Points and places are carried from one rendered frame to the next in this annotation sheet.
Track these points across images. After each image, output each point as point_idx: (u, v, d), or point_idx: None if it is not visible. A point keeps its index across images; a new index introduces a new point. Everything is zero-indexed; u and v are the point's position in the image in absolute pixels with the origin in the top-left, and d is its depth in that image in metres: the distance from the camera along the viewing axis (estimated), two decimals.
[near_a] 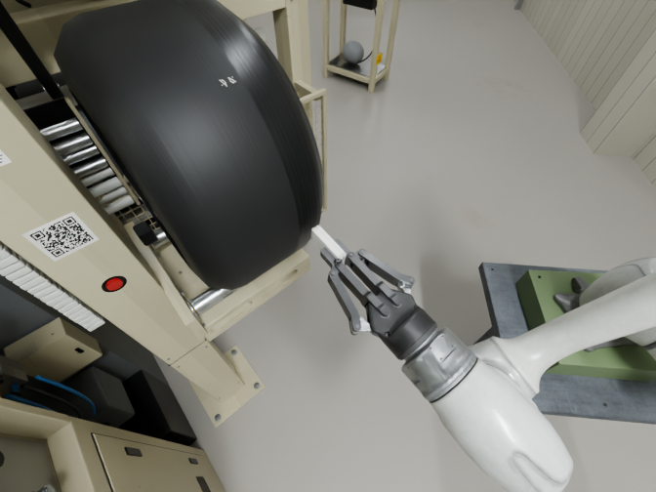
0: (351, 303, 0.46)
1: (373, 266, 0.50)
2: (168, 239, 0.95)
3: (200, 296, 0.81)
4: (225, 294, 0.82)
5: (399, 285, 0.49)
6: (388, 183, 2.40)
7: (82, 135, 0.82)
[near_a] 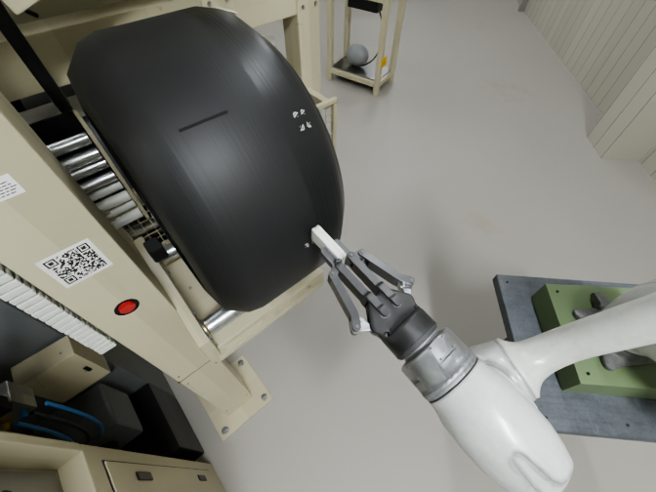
0: (351, 303, 0.46)
1: (373, 266, 0.50)
2: None
3: None
4: None
5: (399, 285, 0.49)
6: (393, 187, 2.38)
7: (92, 149, 0.79)
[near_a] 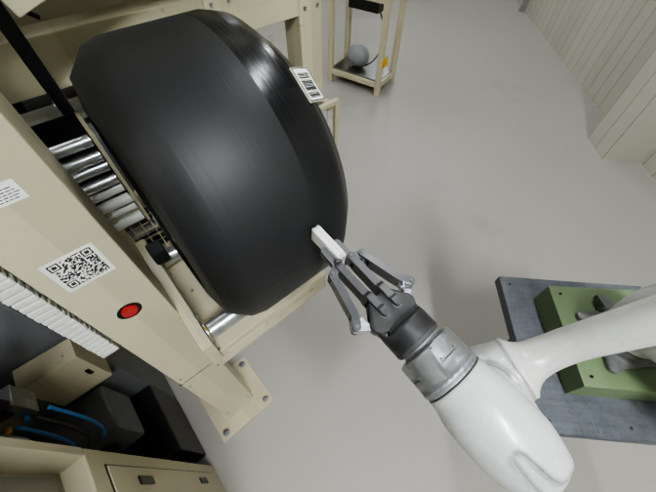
0: (351, 303, 0.46)
1: (373, 266, 0.50)
2: None
3: (219, 322, 0.77)
4: (242, 318, 0.81)
5: (399, 285, 0.49)
6: (394, 188, 2.37)
7: (94, 152, 0.79)
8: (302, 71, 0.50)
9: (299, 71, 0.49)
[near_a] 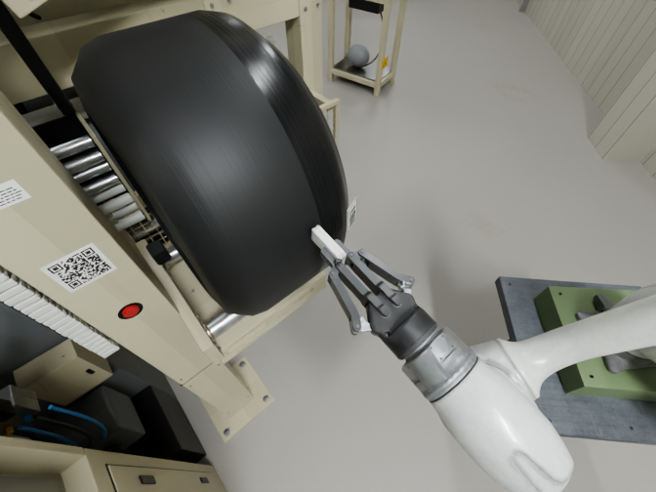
0: (351, 303, 0.46)
1: (373, 266, 0.50)
2: (173, 245, 0.93)
3: (225, 331, 0.80)
4: None
5: (399, 285, 0.49)
6: (394, 188, 2.37)
7: (95, 152, 0.79)
8: (352, 207, 0.60)
9: (351, 208, 0.59)
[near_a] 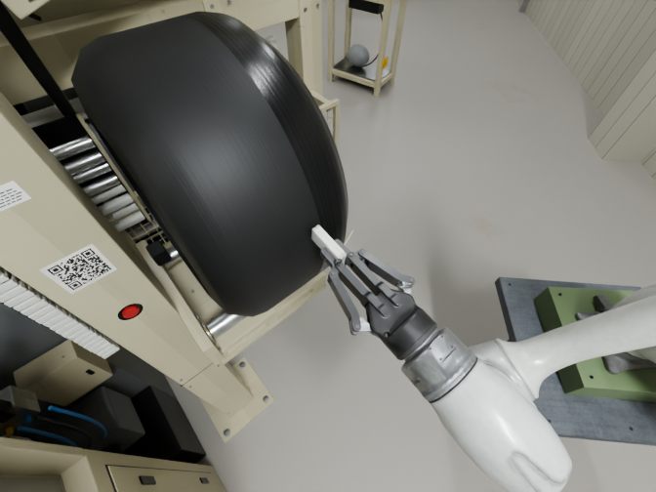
0: (351, 303, 0.46)
1: (373, 266, 0.50)
2: (175, 248, 0.91)
3: None
4: None
5: (399, 285, 0.49)
6: (394, 188, 2.37)
7: (95, 153, 0.79)
8: (348, 239, 0.68)
9: (348, 240, 0.68)
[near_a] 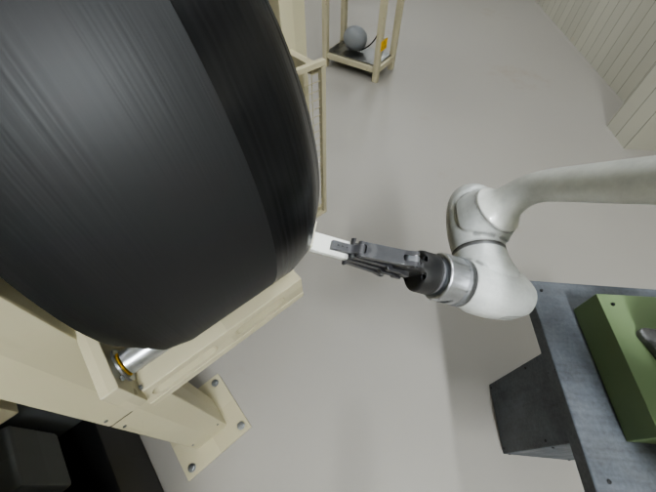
0: (370, 270, 0.58)
1: (377, 255, 0.51)
2: None
3: (149, 362, 0.55)
4: None
5: (406, 263, 0.51)
6: (394, 180, 2.13)
7: None
8: (312, 235, 0.47)
9: (312, 237, 0.47)
